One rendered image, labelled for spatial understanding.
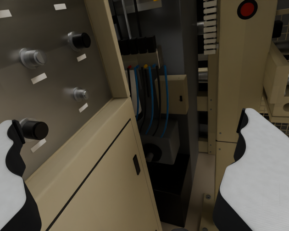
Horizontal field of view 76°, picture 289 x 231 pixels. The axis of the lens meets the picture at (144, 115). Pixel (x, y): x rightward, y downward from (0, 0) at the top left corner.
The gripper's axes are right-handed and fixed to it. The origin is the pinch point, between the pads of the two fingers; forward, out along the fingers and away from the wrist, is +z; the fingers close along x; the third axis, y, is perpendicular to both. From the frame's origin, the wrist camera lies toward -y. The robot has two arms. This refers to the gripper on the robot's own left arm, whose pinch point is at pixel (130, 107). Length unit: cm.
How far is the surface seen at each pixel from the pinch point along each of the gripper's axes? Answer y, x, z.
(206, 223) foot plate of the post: 102, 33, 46
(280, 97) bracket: 15.0, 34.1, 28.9
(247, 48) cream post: 6, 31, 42
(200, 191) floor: 102, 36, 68
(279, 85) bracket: 12.0, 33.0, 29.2
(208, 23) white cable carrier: 0, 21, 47
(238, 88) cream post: 18, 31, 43
